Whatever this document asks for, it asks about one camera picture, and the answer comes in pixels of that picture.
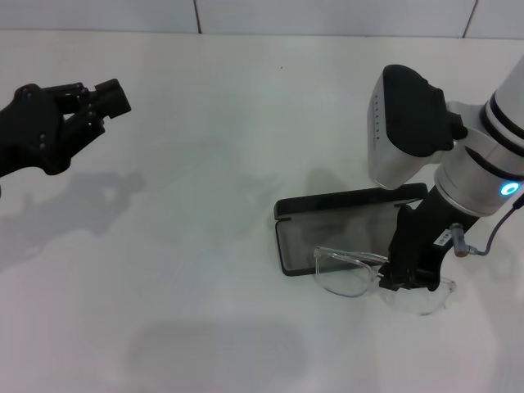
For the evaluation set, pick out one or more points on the clear frame glasses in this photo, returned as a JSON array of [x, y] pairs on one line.
[[348, 282]]

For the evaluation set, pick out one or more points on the black glasses case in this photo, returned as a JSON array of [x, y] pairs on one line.
[[327, 204]]

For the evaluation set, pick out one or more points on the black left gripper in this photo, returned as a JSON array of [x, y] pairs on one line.
[[28, 131]]

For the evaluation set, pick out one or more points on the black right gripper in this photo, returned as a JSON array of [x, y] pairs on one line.
[[421, 233]]

